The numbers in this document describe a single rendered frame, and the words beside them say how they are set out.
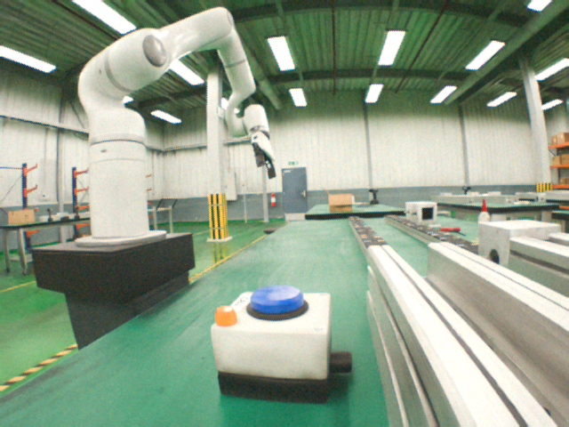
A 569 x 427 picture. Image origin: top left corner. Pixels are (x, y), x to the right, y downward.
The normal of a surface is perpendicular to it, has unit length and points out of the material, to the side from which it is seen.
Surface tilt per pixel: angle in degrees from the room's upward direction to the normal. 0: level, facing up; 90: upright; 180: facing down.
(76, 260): 90
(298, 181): 90
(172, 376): 0
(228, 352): 90
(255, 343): 90
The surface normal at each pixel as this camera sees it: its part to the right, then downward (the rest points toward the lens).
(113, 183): 0.44, 0.00
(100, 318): -0.16, 0.06
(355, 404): -0.05, -1.00
